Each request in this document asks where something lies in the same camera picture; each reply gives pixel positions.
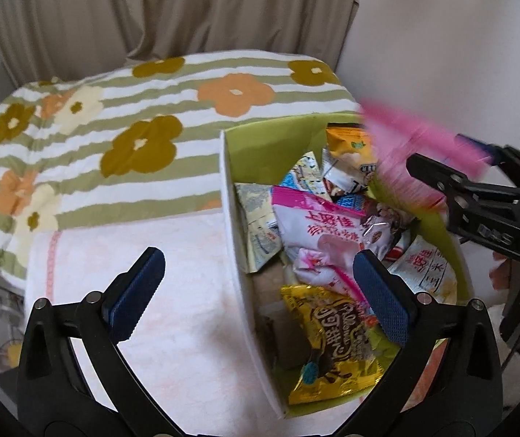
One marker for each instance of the green snack box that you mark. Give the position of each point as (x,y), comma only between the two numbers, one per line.
(294,154)

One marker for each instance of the white pink towel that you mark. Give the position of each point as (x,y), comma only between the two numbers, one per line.
(188,348)

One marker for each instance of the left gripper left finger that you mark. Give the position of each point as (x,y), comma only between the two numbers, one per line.
(73,379)

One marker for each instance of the gold snack bag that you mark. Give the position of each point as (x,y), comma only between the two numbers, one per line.
(341,360)

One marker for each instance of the pink white snack bag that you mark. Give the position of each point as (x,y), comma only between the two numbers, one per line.
(322,238)

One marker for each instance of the pink striped snack bag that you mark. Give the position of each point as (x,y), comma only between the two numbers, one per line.
(396,135)

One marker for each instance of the white corn snack packet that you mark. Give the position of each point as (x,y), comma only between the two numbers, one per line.
(424,269)

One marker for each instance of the beige curtain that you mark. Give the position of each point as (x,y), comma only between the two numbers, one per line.
(73,39)

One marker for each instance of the silver blue snack packet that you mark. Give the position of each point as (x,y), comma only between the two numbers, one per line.
(263,240)

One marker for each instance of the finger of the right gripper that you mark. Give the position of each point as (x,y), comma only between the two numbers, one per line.
(505,158)
(437,184)

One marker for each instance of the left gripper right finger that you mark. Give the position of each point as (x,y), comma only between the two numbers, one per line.
(446,377)

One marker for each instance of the orange snack bag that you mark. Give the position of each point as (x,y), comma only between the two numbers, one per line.
(351,143)

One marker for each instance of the floral striped quilt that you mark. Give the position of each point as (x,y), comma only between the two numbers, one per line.
(140,142)

